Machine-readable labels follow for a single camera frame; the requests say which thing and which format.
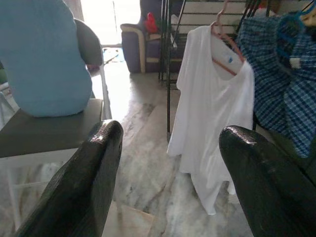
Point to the black drying rack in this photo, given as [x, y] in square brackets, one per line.
[169, 98]

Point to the blue plaid shirt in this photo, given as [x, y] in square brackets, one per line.
[271, 86]

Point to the grey folding chair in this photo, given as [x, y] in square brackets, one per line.
[44, 133]

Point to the red bag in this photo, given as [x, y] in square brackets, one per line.
[151, 23]

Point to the white t-shirt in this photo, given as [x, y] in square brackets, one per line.
[212, 111]

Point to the light blue cushion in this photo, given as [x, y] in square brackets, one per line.
[44, 61]

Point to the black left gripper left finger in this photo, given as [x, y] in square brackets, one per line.
[81, 197]

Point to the purple armchair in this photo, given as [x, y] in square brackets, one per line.
[134, 49]

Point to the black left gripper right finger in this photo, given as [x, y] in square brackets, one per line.
[271, 197]

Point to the blue clothes hanger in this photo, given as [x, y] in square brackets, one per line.
[281, 32]

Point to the pink clothes hanger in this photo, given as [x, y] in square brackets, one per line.
[230, 40]

